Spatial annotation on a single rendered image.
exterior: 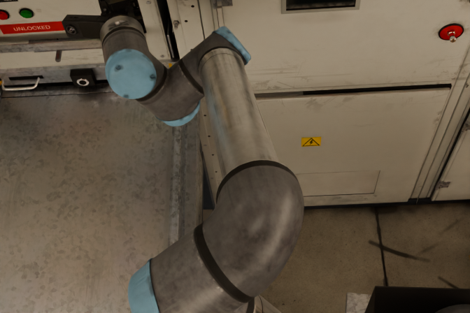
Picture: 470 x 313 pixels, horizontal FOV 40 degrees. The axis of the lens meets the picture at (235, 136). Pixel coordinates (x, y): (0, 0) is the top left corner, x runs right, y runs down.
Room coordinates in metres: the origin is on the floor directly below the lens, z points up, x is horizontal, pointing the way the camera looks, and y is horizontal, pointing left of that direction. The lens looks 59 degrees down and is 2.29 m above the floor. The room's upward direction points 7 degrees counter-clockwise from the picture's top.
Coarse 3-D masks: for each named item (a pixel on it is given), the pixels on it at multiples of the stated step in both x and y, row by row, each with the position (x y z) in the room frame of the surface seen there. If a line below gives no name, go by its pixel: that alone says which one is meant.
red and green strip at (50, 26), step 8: (8, 24) 1.12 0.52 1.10; (16, 24) 1.12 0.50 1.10; (24, 24) 1.12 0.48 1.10; (32, 24) 1.11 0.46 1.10; (40, 24) 1.11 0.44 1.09; (48, 24) 1.11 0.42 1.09; (56, 24) 1.11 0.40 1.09; (8, 32) 1.12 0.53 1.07; (16, 32) 1.12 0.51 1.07; (24, 32) 1.12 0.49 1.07
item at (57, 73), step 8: (176, 48) 1.12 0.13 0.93; (176, 56) 1.09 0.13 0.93; (80, 64) 1.11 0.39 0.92; (88, 64) 1.10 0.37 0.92; (96, 64) 1.10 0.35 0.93; (104, 64) 1.10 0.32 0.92; (0, 72) 1.12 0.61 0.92; (8, 72) 1.11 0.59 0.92; (16, 72) 1.11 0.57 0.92; (24, 72) 1.11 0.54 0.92; (32, 72) 1.11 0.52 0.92; (40, 72) 1.11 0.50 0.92; (48, 72) 1.10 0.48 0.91; (56, 72) 1.10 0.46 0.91; (64, 72) 1.10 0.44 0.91; (96, 72) 1.09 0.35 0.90; (104, 72) 1.09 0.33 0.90; (0, 80) 1.12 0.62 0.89; (16, 80) 1.11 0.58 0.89; (24, 80) 1.11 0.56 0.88; (32, 80) 1.11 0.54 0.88; (40, 80) 1.11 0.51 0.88; (48, 80) 1.10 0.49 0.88; (56, 80) 1.10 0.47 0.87; (64, 80) 1.10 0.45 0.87
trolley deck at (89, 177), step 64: (0, 128) 0.99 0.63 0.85; (64, 128) 0.96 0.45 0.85; (128, 128) 0.93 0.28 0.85; (192, 128) 0.91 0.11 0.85; (0, 192) 0.79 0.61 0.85; (64, 192) 0.77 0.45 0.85; (128, 192) 0.74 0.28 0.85; (192, 192) 0.72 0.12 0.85; (0, 256) 0.62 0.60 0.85; (64, 256) 0.59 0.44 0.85; (128, 256) 0.57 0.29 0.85
